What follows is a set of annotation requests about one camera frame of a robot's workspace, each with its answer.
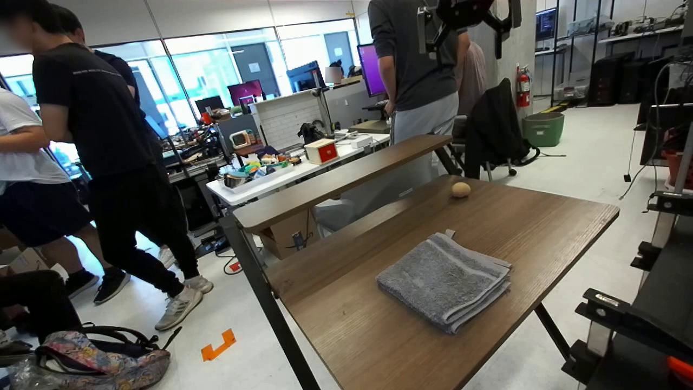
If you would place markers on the monitor with dark screen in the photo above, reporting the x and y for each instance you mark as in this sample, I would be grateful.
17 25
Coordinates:
306 77

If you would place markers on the grey towel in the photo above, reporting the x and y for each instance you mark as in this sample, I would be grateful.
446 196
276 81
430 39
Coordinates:
444 282

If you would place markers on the narrow wooden table black legs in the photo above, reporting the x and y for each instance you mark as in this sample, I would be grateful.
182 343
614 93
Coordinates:
326 184

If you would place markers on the person in white shirt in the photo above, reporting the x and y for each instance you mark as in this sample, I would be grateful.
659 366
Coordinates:
29 166

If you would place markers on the monitor with purple screen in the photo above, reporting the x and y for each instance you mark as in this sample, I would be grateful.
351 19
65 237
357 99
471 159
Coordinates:
370 71

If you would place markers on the white cluttered table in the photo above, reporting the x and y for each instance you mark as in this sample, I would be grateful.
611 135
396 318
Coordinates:
289 177

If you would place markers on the black work table leg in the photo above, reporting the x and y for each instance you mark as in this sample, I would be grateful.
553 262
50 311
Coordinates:
553 330

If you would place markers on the cardboard box under table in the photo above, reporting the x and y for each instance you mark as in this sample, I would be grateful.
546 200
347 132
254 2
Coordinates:
289 235

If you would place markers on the colourful small toys pile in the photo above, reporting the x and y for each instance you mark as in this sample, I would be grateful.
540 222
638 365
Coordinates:
260 170

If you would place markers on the floral patterned backpack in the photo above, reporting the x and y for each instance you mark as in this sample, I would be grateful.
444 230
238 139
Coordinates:
94 365

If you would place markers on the person in black clothes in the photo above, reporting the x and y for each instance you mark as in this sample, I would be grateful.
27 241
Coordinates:
100 115

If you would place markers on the red fire extinguisher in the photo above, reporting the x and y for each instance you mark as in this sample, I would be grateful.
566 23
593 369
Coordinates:
522 88

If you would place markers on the tan round plushie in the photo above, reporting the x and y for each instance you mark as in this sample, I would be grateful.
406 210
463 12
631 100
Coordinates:
459 189

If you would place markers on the monitor with magenta screen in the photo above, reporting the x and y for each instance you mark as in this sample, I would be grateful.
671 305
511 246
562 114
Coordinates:
245 93

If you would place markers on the person in grey sweatpants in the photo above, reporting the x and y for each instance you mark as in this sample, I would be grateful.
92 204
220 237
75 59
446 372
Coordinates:
424 115

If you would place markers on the seated person with dark hair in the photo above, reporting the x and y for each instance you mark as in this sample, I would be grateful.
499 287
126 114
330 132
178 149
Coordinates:
337 74

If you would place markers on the black metal shelving rack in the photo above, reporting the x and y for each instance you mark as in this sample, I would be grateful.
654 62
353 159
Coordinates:
614 36

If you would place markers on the red and white box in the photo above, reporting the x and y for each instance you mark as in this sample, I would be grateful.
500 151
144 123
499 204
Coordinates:
324 152

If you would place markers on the green plastic basket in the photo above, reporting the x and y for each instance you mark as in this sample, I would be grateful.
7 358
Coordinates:
541 130

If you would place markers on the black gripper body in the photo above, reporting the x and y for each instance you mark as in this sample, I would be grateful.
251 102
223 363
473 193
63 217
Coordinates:
468 12

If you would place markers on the black jacket on chair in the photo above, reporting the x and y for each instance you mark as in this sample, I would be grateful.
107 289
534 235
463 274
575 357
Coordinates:
495 123

